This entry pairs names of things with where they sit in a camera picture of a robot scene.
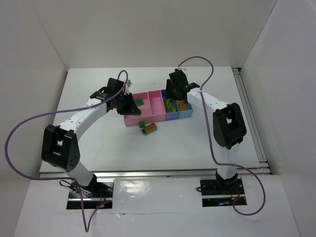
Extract yellow round printed lego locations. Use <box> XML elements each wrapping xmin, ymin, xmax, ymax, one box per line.
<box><xmin>177</xmin><ymin>101</ymin><xmax>186</xmax><ymax>111</ymax></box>

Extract small dark green lego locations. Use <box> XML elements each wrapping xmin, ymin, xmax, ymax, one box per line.
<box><xmin>139</xmin><ymin>121</ymin><xmax>146</xmax><ymax>128</ymax></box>

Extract long green lego brick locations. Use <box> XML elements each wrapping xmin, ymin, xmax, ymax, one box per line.
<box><xmin>134</xmin><ymin>99</ymin><xmax>144</xmax><ymax>106</ymax></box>

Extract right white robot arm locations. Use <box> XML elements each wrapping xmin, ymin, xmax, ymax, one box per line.
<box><xmin>166</xmin><ymin>69</ymin><xmax>247</xmax><ymax>191</ymax></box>

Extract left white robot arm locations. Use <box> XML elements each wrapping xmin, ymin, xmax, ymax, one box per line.
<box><xmin>41</xmin><ymin>78</ymin><xmax>141</xmax><ymax>196</ymax></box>

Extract lime lego in blue bin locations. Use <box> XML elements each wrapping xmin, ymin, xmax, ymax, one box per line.
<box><xmin>163</xmin><ymin>99</ymin><xmax>174</xmax><ymax>113</ymax></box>

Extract narrow pink bin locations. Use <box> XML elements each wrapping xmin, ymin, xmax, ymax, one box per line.
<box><xmin>148</xmin><ymin>90</ymin><xmax>166</xmax><ymax>122</ymax></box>

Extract large pink bin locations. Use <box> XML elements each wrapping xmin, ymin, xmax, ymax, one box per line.
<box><xmin>123</xmin><ymin>92</ymin><xmax>152</xmax><ymax>127</ymax></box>

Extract dark blue bin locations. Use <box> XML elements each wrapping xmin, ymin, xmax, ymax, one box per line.
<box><xmin>161</xmin><ymin>89</ymin><xmax>179</xmax><ymax>120</ymax></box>

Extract light blue bin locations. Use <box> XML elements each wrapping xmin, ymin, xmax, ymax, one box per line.
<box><xmin>179</xmin><ymin>102</ymin><xmax>193</xmax><ymax>119</ymax></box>

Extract aluminium front rail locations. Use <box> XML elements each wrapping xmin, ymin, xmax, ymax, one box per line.
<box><xmin>38</xmin><ymin>168</ymin><xmax>235</xmax><ymax>180</ymax></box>

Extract aluminium side rail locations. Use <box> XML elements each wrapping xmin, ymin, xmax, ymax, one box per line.
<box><xmin>232</xmin><ymin>68</ymin><xmax>271</xmax><ymax>175</ymax></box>

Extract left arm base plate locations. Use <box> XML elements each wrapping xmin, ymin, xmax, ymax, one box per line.
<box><xmin>64</xmin><ymin>181</ymin><xmax>114</xmax><ymax>210</ymax></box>

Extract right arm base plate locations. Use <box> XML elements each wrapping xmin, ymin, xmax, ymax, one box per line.
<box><xmin>196</xmin><ymin>179</ymin><xmax>247</xmax><ymax>207</ymax></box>

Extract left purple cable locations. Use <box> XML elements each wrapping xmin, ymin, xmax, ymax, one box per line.
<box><xmin>4</xmin><ymin>70</ymin><xmax>129</xmax><ymax>233</ymax></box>

